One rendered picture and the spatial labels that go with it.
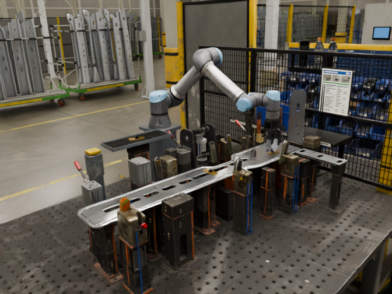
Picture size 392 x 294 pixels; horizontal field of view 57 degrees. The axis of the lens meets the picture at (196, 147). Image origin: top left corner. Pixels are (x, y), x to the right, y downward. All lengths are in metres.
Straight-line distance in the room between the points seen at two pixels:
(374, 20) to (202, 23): 4.81
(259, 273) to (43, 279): 0.95
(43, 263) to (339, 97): 1.97
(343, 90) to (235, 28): 2.18
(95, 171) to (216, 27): 3.10
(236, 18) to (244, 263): 3.20
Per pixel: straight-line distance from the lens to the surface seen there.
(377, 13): 8.78
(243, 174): 1.81
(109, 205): 1.67
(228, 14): 4.51
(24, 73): 8.91
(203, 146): 2.13
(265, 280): 1.69
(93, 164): 1.88
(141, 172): 1.81
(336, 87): 2.56
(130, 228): 1.43
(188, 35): 5.00
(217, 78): 2.08
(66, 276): 1.81
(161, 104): 2.36
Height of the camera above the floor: 1.76
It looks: 19 degrees down
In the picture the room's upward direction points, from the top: 1 degrees counter-clockwise
